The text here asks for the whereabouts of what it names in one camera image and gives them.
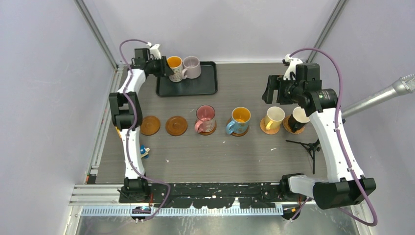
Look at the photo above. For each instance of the brown wooden coaster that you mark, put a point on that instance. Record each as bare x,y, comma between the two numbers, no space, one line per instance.
150,125
176,125
209,133
236,129

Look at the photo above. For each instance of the black microphone tripod stand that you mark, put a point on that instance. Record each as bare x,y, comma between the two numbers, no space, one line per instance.
311,149

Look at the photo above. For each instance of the toy block house car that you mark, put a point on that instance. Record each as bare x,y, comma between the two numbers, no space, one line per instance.
144,151

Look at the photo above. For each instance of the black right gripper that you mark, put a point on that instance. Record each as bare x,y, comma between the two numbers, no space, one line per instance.
276,82

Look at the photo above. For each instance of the blue mug orange inside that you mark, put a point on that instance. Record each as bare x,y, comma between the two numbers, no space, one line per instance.
241,114

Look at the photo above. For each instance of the silver microphone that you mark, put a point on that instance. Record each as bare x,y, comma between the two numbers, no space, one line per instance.
402,86

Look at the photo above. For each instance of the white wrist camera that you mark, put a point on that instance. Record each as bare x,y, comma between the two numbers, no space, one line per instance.
291,63
154,50

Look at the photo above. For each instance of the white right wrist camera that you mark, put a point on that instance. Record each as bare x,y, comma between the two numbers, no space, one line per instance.
291,63

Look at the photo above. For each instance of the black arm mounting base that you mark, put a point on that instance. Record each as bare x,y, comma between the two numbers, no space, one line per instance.
210,195

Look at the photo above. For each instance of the black mug cream inside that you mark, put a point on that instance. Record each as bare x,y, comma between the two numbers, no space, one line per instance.
298,119

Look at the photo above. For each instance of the black serving tray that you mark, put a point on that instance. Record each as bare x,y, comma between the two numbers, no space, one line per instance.
205,84

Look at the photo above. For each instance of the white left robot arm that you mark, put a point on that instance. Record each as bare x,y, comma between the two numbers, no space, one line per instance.
127,116

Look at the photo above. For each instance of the lilac mug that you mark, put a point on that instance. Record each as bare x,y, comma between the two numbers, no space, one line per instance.
192,66

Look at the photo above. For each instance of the yellow mug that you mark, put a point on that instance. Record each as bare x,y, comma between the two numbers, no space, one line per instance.
275,114

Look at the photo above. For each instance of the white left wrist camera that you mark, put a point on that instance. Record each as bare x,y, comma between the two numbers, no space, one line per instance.
154,50

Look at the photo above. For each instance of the pink patterned mug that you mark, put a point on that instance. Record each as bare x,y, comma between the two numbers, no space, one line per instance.
205,120

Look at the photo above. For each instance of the white mug orange inside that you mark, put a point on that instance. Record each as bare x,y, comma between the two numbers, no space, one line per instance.
179,72

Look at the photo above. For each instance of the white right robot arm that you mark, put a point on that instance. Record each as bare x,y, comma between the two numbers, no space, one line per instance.
346,184

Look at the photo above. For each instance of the woven rattan coaster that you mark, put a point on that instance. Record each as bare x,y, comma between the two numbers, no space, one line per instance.
287,127
270,127

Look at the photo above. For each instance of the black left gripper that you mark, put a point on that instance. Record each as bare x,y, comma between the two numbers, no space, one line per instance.
167,70

